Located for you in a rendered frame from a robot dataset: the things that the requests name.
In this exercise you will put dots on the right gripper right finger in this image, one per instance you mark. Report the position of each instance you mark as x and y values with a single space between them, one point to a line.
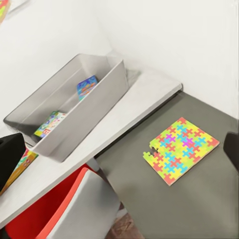
231 148

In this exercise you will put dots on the jigsaw puzzle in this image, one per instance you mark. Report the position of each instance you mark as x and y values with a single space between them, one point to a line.
4 7
179 148

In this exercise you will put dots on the board game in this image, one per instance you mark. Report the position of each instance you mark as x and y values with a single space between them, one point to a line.
25 161
86 86
49 124

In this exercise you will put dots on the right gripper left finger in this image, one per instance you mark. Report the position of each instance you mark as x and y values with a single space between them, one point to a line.
12 148

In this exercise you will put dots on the desk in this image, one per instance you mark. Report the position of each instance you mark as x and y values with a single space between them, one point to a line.
201 204

